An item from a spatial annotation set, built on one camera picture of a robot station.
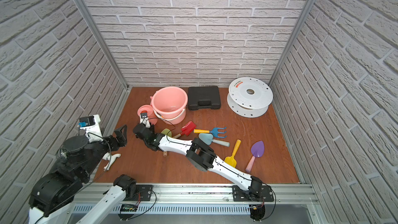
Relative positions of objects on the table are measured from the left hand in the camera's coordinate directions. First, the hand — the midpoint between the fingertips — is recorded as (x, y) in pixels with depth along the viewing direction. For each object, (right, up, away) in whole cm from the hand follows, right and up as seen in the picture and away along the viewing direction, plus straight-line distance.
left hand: (115, 123), depth 59 cm
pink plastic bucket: (+11, +7, +43) cm, 45 cm away
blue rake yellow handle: (+42, -10, +35) cm, 56 cm away
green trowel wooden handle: (+12, -11, +36) cm, 39 cm away
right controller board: (+60, -43, +11) cm, 75 cm away
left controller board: (-1, -42, +13) cm, 44 cm away
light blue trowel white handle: (+37, -14, +33) cm, 52 cm away
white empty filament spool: (+65, +11, +41) cm, 78 cm away
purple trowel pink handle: (+66, -19, +29) cm, 75 cm away
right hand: (-3, -4, +33) cm, 33 cm away
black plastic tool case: (+35, +12, +50) cm, 62 cm away
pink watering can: (+3, 0, +31) cm, 31 cm away
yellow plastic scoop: (+50, -24, +24) cm, 61 cm away
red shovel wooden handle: (+24, -9, +37) cm, 45 cm away
